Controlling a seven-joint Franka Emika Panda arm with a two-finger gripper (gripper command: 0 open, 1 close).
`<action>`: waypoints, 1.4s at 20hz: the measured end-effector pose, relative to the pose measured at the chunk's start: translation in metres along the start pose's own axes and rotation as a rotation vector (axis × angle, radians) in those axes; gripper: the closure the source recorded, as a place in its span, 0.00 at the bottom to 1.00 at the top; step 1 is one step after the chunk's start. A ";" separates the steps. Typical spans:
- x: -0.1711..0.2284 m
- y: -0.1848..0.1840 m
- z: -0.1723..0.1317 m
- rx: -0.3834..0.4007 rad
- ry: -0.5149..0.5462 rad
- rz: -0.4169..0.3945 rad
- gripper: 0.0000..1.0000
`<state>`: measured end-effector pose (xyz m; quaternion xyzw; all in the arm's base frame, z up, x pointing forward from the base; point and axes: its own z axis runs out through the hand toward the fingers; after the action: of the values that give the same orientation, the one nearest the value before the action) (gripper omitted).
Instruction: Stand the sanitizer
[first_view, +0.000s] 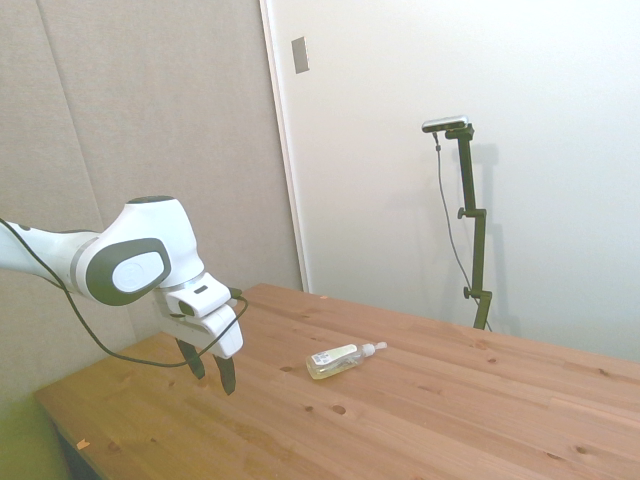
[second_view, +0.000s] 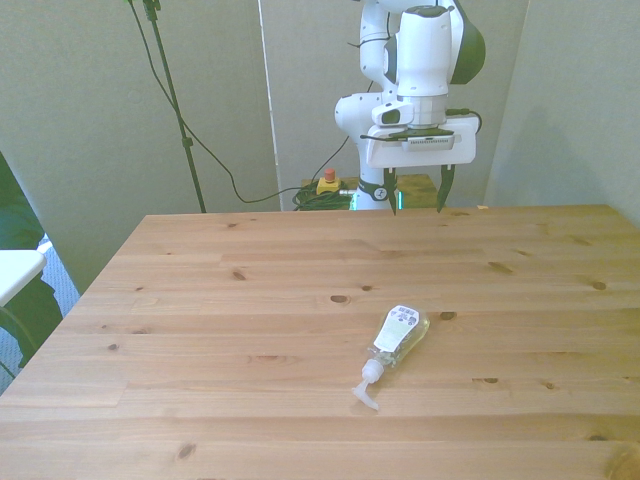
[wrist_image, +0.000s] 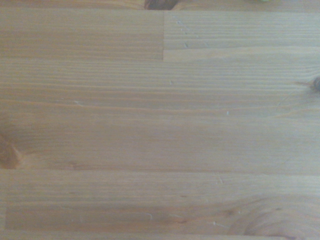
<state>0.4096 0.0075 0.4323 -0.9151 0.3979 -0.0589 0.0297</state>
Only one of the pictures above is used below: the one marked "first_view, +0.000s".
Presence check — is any white vertical wall trim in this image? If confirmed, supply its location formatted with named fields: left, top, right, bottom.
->
left=258, top=0, right=312, bottom=294

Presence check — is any grey wall switch plate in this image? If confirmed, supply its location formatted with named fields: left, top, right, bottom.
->
left=291, top=35, right=311, bottom=75

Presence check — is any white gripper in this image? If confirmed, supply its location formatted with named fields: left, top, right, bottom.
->
left=152, top=288, right=245, bottom=396

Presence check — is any clear yellow sanitizer bottle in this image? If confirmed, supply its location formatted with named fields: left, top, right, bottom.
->
left=305, top=341, right=389, bottom=382

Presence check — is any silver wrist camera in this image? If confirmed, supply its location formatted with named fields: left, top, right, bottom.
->
left=166, top=280, right=232, bottom=318

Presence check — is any black jointed camera stand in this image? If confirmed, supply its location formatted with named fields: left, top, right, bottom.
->
left=443, top=125, right=494, bottom=330

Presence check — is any silver camera on stand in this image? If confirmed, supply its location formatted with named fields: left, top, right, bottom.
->
left=421, top=115, right=471, bottom=134

